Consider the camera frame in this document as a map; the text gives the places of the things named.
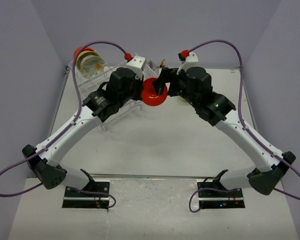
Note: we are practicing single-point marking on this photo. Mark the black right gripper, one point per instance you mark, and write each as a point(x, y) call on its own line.
point(168, 75)

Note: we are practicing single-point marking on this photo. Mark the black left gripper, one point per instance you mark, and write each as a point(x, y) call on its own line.
point(138, 95)

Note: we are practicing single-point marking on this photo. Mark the orange bowl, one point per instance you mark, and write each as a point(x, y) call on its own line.
point(149, 96)
point(79, 49)

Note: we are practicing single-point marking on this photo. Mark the patterned beige bowl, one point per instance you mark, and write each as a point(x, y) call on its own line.
point(91, 66)

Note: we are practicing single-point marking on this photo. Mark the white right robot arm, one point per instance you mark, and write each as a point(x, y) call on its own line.
point(221, 113)

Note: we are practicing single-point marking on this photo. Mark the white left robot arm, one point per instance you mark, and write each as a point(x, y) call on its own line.
point(47, 156)

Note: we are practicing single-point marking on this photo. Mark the brown wooden spoon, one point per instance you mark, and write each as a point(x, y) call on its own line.
point(162, 64)

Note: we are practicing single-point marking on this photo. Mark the grey cutlery holder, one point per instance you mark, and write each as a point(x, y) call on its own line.
point(152, 68)

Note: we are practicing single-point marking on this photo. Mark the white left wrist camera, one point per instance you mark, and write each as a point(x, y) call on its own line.
point(137, 65)

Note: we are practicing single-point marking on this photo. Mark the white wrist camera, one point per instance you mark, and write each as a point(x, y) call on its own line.
point(189, 62)
point(137, 65)

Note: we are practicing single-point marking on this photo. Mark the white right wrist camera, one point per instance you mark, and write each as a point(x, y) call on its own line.
point(189, 62)

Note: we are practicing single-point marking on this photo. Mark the white wire dish rack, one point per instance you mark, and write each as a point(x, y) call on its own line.
point(104, 90)

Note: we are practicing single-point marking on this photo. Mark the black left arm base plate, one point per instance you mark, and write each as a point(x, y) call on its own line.
point(73, 199)

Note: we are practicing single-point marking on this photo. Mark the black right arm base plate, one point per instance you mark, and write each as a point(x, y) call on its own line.
point(210, 199)

